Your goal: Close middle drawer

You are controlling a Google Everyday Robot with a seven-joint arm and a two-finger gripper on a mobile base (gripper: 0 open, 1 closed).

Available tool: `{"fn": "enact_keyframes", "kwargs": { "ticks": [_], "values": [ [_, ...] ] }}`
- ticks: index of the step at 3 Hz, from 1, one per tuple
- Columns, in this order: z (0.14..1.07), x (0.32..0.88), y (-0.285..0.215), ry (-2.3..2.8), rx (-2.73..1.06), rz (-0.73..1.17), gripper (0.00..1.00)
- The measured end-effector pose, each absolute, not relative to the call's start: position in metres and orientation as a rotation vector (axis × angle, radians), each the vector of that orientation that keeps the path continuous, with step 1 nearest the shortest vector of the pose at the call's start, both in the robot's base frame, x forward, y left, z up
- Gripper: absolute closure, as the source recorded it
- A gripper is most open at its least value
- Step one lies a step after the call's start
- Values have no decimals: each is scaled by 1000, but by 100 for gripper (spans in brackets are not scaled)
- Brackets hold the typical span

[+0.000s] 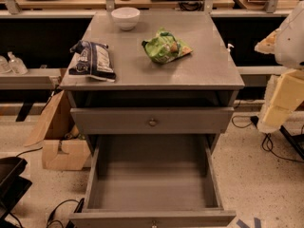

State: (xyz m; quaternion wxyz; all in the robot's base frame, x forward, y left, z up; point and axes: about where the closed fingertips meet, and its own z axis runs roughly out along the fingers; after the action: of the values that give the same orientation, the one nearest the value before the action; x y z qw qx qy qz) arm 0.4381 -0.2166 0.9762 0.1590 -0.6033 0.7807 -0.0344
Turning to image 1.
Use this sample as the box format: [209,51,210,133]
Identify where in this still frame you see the grey drawer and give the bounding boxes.
[70,135,236,228]
[70,107,234,135]

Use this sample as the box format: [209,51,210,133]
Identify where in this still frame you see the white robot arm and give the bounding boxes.
[255,1,304,133]

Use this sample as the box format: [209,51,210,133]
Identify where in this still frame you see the grey wooden drawer cabinet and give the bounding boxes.
[61,9,244,147]

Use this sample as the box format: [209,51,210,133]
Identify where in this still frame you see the grey top drawer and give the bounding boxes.
[70,107,234,135]

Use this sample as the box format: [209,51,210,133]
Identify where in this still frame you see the black metal stand leg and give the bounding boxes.
[279,126,304,160]

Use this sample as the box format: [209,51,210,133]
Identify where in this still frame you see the small white pump bottle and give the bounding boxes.
[227,43,234,52]

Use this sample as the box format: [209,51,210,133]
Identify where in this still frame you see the green chip bag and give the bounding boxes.
[142,28,193,65]

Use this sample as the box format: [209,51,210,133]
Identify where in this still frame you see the white ceramic bowl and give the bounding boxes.
[111,7,141,30]

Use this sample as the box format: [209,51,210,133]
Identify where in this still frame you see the dark blue snack bag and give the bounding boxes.
[68,40,116,82]

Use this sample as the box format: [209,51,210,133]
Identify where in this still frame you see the brown cardboard box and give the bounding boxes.
[24,91,90,171]

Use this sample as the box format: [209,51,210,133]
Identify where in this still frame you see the clear plastic bottle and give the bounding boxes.
[8,51,28,75]
[0,56,11,73]

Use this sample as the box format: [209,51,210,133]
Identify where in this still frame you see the black tray stand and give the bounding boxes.
[0,157,32,228]

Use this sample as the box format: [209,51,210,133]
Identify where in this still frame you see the black power adapter cable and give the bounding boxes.
[231,114,304,163]

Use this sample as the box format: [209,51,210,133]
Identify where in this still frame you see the black floor cable left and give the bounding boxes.
[46,198,86,228]

